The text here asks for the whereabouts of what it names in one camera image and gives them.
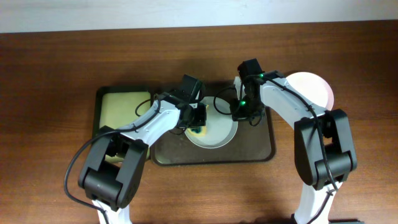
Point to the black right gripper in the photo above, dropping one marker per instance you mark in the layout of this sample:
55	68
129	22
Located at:
237	114

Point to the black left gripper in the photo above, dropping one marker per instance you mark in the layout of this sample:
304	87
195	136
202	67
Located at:
197	117

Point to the green yellow scrub sponge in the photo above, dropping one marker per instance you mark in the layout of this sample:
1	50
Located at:
197	129

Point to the pale blue plate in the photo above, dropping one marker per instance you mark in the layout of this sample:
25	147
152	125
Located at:
220	129

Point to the pink plate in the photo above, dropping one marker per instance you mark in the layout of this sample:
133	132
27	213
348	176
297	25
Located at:
313	87

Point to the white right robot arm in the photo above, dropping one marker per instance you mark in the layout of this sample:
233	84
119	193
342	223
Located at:
324	150

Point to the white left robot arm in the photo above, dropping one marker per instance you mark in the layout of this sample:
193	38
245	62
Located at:
114	165

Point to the dark brown serving tray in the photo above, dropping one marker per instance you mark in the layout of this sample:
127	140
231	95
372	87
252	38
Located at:
250	143

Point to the black sponge tray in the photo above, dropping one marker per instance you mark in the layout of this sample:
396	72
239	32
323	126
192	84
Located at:
112	89

